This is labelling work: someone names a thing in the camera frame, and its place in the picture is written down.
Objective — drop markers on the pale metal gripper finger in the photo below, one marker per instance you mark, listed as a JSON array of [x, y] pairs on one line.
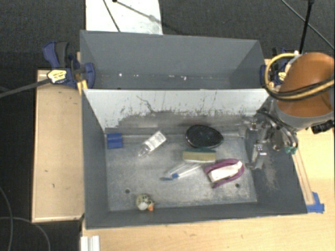
[[251, 145], [260, 159]]

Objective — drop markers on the purple and white stapler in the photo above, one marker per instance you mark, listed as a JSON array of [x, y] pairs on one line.
[[222, 173]]

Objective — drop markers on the yellow and green sponge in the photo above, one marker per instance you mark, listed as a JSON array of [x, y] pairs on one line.
[[199, 156]]

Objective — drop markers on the black cylinder on white bracket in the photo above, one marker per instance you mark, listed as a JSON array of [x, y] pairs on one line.
[[323, 126]]

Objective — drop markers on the pale wood flat board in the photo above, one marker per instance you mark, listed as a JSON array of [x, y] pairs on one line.
[[58, 150]]

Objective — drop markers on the grey metal bin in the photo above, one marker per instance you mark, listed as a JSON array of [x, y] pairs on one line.
[[146, 184]]

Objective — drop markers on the blue block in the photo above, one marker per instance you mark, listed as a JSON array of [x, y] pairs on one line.
[[114, 140]]

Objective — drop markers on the clear glass bottle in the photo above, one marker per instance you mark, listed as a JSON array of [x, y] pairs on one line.
[[154, 142]]

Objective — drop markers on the white spotted toy bird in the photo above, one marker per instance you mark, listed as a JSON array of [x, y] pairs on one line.
[[143, 202]]

